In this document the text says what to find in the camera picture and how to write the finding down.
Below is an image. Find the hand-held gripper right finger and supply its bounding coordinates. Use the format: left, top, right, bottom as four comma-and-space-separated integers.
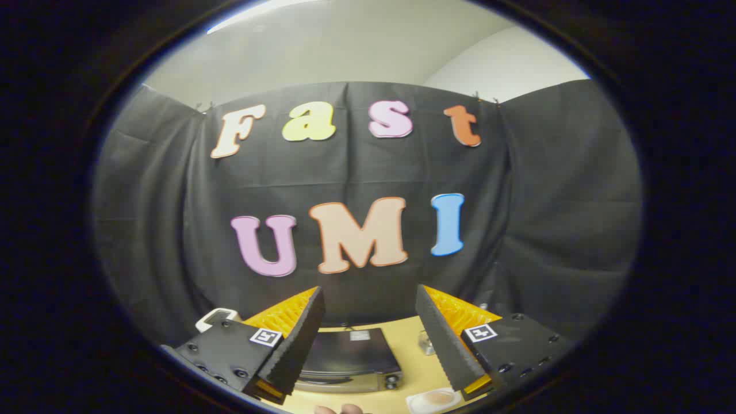
415, 284, 576, 402

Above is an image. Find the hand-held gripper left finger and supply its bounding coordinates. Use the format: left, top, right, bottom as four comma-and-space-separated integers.
161, 286, 326, 406

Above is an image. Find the black backdrop cloth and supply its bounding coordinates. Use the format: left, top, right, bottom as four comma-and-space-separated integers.
92, 79, 643, 346

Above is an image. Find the black toaster oven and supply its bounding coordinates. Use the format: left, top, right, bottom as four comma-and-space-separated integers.
294, 328, 404, 394

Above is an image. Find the white pop-up toaster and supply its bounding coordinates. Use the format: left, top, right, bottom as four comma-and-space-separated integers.
195, 308, 240, 334

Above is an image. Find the white square plate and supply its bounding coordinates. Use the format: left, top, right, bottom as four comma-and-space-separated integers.
405, 388, 465, 414

